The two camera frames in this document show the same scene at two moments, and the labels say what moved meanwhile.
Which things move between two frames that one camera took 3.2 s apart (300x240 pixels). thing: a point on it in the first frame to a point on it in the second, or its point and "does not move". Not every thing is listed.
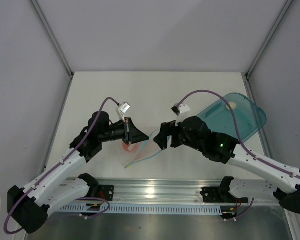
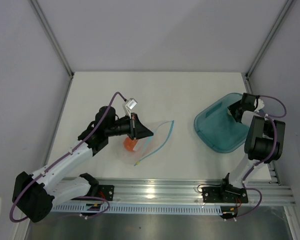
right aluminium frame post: [269, 38] does not move
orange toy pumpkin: [126, 146] does not move
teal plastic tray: [250, 117] does not move
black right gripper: [168, 129] to [232, 108]
